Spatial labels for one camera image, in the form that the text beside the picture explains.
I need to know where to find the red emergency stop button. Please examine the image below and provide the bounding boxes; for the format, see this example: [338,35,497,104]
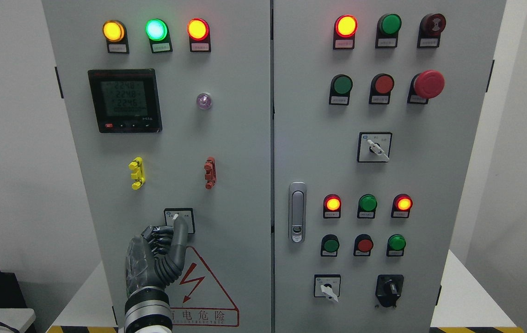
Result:
[407,69,445,104]

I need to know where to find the green indicator lower middle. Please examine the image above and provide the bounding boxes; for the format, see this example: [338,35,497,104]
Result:
[357,194,378,219]

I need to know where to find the red lit indicator lower right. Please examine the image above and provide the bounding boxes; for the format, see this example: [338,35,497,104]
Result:
[391,193,413,218]

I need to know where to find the red terminal clip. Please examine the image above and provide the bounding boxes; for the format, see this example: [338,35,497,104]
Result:
[203,156,217,190]

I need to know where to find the yellow terminal clip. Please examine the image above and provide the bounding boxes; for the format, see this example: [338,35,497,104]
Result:
[128,156,146,190]

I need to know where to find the green push button lower left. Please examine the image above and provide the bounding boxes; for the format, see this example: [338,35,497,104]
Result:
[320,234,340,257]

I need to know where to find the black digital power meter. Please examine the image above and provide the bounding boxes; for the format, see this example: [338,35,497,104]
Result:
[88,69,162,133]

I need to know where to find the white rotary switch upper right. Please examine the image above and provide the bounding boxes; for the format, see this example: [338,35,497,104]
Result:
[357,131,392,163]

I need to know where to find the green indicator top right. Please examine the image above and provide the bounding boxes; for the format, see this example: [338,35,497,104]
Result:
[375,13,402,49]

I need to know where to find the grey cabinet door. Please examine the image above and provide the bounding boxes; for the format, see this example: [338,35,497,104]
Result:
[42,0,272,333]
[273,0,506,333]

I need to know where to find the small clear lamp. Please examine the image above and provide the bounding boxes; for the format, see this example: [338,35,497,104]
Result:
[196,92,213,110]

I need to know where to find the grey left cabinet door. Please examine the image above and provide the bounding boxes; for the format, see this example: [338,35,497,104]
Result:
[42,0,272,333]

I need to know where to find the white rotary switch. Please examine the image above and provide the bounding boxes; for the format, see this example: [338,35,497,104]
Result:
[357,131,392,163]
[314,274,341,303]

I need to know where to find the white rotary switch bottom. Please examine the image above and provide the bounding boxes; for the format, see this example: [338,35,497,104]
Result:
[314,274,341,303]

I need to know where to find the dark red buzzer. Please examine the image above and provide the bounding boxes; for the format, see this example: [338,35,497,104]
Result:
[417,13,447,48]

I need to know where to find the white rotary switch door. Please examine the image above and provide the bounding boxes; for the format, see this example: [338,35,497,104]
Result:
[164,207,196,234]

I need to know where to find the red lit indicator light left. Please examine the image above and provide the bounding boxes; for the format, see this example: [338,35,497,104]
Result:
[187,18,211,52]

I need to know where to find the white box lower left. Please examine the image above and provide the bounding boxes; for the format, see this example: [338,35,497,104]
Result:
[0,308,37,333]

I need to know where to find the red push button upper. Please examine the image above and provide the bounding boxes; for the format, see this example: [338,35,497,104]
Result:
[368,73,394,104]

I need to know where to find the silver door lock handle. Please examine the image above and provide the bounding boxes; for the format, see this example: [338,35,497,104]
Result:
[288,182,306,243]

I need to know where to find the red lit indicator lower left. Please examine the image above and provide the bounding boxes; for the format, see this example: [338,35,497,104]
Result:
[323,194,341,219]

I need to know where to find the red danger warning sticker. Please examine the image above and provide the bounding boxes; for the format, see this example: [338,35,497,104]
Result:
[166,247,239,327]

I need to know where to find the green push button upper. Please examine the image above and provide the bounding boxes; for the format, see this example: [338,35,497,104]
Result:
[329,74,354,105]

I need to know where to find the green lit indicator light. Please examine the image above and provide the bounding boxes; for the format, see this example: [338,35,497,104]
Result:
[145,18,172,54]

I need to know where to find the red push button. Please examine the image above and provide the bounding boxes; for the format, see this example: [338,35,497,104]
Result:
[368,73,394,104]
[354,234,374,257]

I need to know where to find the red push button lower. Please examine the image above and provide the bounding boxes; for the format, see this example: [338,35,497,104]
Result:
[354,234,374,257]

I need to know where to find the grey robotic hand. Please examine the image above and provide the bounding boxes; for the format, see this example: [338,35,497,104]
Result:
[125,214,188,297]

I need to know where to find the grey right cabinet door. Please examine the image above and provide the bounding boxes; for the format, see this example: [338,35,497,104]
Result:
[273,0,506,333]

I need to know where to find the black rotary switch bottom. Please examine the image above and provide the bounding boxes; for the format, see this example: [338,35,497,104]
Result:
[375,274,404,308]

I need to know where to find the green push button lower right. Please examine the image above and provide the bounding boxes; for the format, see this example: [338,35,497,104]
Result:
[386,234,407,257]

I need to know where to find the red lit indicator top right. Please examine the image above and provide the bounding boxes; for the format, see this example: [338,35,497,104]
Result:
[333,15,358,50]

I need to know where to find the green push button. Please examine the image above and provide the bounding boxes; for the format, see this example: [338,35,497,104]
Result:
[320,234,340,257]
[386,234,407,257]
[329,74,354,105]

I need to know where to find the yellow indicator light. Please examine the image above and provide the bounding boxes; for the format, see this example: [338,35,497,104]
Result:
[103,20,129,54]

